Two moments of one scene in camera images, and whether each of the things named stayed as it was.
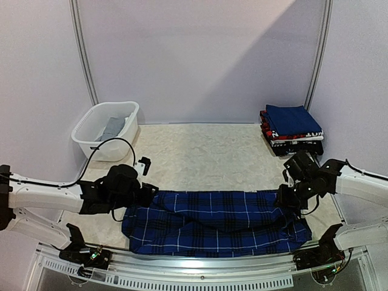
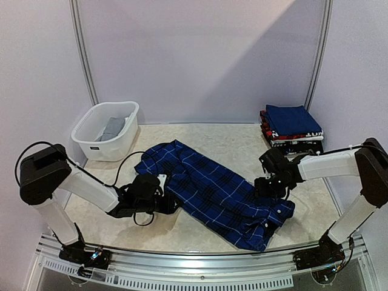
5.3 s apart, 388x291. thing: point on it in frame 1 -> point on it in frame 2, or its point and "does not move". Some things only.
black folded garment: [287, 148] does not move
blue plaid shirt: [183, 222] -> [220, 197]
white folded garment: [296, 139] does not move
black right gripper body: [285, 197] -> [262, 188]
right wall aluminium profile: [322, 56] does not move
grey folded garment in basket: [113, 128] does not move
